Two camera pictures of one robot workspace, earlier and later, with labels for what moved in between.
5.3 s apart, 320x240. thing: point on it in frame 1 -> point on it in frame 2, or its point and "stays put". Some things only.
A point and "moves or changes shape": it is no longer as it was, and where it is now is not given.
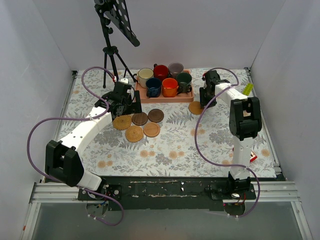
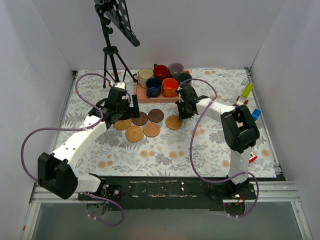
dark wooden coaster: (140, 119) stays put
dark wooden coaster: (155, 115) stays put
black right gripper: (206, 99) -> (184, 110)
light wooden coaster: (194, 108) moves or changes shape
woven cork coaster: (122, 122) stays put
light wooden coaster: (151, 129) stays put
